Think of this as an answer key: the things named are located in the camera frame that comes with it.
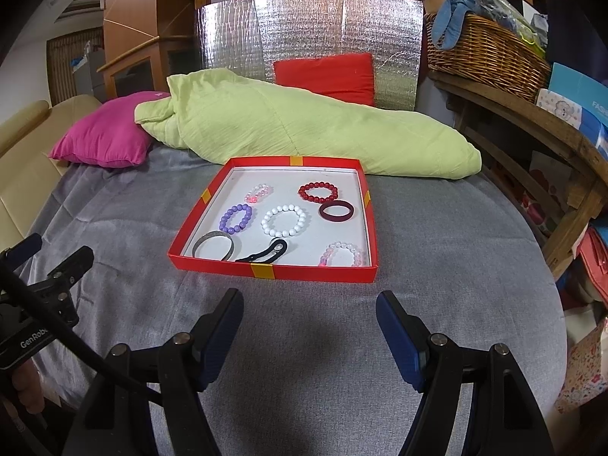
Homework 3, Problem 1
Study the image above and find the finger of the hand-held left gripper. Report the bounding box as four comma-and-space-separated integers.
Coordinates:
34, 246, 95, 291
0, 234, 43, 268

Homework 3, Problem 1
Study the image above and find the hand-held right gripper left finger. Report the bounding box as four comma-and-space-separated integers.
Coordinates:
62, 288, 245, 456

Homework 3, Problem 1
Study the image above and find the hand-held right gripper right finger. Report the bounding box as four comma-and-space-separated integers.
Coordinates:
375, 290, 556, 456

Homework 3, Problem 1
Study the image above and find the red cardboard box tray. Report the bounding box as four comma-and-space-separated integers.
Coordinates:
168, 156, 379, 284

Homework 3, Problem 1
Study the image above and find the white bead bracelet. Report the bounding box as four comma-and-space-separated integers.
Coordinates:
261, 204, 307, 238

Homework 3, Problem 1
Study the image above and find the person's left hand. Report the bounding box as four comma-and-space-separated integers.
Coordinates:
8, 358, 44, 410

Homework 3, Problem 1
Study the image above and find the silver metal bangle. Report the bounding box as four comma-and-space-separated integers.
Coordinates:
192, 231, 235, 262

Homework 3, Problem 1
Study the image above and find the beige leather sofa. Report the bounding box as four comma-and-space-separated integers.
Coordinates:
0, 94, 103, 252

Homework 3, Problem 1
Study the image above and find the pink cushion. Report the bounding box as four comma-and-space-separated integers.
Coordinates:
49, 91, 170, 168

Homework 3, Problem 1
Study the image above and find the dark red bangle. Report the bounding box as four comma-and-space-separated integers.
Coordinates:
317, 200, 355, 223

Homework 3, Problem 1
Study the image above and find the brown woven screen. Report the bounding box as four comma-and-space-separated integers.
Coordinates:
46, 28, 105, 105

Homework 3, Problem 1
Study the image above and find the floral paper bag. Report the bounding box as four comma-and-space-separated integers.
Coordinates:
553, 316, 608, 414

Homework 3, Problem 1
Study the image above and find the pink bag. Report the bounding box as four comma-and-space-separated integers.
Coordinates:
577, 227, 608, 306

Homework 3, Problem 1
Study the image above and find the light green long pillow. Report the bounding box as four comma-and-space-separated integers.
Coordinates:
134, 69, 482, 180

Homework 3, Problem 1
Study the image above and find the curved wooden shelf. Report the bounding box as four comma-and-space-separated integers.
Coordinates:
430, 71, 608, 279

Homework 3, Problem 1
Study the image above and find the wooden cabinet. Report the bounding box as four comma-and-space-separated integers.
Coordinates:
97, 0, 200, 100

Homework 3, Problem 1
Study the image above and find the red cushion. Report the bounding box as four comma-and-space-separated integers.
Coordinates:
273, 53, 376, 108

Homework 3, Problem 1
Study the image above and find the white printed card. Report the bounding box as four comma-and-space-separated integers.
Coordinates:
536, 88, 584, 129

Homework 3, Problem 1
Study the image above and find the wicker basket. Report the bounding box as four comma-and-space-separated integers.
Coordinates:
424, 12, 552, 104

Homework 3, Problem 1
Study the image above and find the blue cardboard box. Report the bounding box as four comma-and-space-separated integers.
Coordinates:
548, 62, 608, 143

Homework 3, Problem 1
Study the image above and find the silver foil insulation mat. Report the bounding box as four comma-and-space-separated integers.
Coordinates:
195, 0, 424, 114

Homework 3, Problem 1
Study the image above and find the blue denim cloth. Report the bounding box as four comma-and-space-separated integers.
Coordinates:
431, 0, 481, 45

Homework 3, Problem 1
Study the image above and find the clear plastic bag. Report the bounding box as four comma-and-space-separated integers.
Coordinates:
437, 0, 548, 54

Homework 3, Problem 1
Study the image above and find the black cable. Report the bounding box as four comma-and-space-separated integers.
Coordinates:
0, 263, 165, 404

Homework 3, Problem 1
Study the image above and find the black strap bracelet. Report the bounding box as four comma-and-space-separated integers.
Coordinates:
234, 239, 289, 264

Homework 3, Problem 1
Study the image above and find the large pink clear bead bracelet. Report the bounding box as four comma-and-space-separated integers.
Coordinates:
318, 242, 364, 268

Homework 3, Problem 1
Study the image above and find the purple bead bracelet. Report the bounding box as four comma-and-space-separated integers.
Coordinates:
218, 204, 254, 235

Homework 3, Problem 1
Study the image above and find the small pink clear bead bracelet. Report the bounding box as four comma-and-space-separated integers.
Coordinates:
244, 183, 276, 204

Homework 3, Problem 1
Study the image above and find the red bead bracelet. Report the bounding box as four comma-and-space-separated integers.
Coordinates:
298, 181, 340, 204

